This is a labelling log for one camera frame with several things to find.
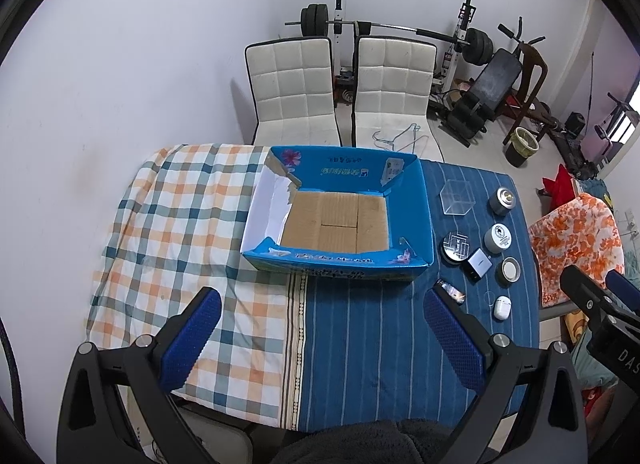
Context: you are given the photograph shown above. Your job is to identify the white round tin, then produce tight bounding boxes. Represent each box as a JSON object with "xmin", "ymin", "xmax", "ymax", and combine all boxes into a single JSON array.
[{"xmin": 484, "ymin": 224, "xmax": 512, "ymax": 255}]

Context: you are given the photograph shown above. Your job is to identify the silver tin gold lid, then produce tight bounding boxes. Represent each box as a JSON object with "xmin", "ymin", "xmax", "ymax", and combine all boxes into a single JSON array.
[{"xmin": 488, "ymin": 187, "xmax": 516, "ymax": 216}]

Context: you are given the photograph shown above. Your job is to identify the clear acrylic cube box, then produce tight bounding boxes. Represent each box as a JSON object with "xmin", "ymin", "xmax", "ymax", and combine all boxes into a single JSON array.
[{"xmin": 439, "ymin": 179, "xmax": 475, "ymax": 216}]

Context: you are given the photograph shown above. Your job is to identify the orange floral cushion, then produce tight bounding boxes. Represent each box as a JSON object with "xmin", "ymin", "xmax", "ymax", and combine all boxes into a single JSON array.
[{"xmin": 528, "ymin": 193, "xmax": 625, "ymax": 307}]

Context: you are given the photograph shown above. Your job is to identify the white earbuds case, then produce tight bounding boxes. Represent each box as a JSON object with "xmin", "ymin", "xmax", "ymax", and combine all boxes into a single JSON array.
[{"xmin": 492, "ymin": 295, "xmax": 512, "ymax": 322}]

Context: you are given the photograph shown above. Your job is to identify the red cloth item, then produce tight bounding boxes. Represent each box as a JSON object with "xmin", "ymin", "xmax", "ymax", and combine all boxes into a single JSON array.
[{"xmin": 541, "ymin": 164, "xmax": 576, "ymax": 210}]

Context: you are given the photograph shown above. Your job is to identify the small shiny wrapped item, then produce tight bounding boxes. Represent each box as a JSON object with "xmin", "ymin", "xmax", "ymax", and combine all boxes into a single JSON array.
[{"xmin": 435, "ymin": 279, "xmax": 465, "ymax": 305}]

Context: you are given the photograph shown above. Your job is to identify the green waste bin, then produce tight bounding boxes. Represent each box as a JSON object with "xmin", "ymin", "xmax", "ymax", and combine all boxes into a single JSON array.
[{"xmin": 504, "ymin": 127, "xmax": 539, "ymax": 167}]

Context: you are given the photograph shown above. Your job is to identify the blue striped cloth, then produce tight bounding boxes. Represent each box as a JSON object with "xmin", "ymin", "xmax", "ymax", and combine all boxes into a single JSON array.
[{"xmin": 296, "ymin": 158, "xmax": 542, "ymax": 434}]

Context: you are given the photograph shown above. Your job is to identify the black weight bench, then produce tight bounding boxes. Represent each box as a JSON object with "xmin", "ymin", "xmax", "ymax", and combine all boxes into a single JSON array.
[{"xmin": 442, "ymin": 48, "xmax": 522, "ymax": 148}]

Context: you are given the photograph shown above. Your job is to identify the plaid checked cloth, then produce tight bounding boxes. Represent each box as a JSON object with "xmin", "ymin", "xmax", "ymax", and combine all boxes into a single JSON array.
[{"xmin": 86, "ymin": 144, "xmax": 306, "ymax": 429}]

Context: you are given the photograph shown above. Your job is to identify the brown exercise bike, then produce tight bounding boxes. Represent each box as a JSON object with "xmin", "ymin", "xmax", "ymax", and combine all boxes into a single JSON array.
[{"xmin": 498, "ymin": 16, "xmax": 561, "ymax": 146}]

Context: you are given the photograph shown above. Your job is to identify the blue cardboard box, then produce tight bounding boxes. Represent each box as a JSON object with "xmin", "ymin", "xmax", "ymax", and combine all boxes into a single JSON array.
[{"xmin": 241, "ymin": 146, "xmax": 435, "ymax": 280}]

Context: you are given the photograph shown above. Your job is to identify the barbell with black plates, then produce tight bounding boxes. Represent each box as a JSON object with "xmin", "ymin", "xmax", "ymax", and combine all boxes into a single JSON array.
[{"xmin": 284, "ymin": 4, "xmax": 495, "ymax": 66}]

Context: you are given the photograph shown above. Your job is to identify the right white padded chair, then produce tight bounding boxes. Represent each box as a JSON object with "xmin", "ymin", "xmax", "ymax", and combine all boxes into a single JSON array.
[{"xmin": 352, "ymin": 36, "xmax": 444, "ymax": 162}]

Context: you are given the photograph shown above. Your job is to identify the white padded chair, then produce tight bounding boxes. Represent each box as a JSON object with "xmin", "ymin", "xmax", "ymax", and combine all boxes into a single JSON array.
[
  {"xmin": 245, "ymin": 37, "xmax": 342, "ymax": 146},
  {"xmin": 352, "ymin": 36, "xmax": 444, "ymax": 162}
]

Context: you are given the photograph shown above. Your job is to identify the left white padded chair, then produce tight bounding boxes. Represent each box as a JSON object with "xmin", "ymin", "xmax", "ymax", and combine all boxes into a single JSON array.
[{"xmin": 245, "ymin": 37, "xmax": 342, "ymax": 146}]

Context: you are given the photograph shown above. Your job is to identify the white barbell rack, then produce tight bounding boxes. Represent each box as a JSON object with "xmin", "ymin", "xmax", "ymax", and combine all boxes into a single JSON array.
[{"xmin": 333, "ymin": 0, "xmax": 343, "ymax": 76}]

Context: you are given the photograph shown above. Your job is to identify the wire clothes hangers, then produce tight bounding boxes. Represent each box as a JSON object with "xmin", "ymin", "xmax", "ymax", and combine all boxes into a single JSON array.
[{"xmin": 371, "ymin": 123, "xmax": 430, "ymax": 154}]

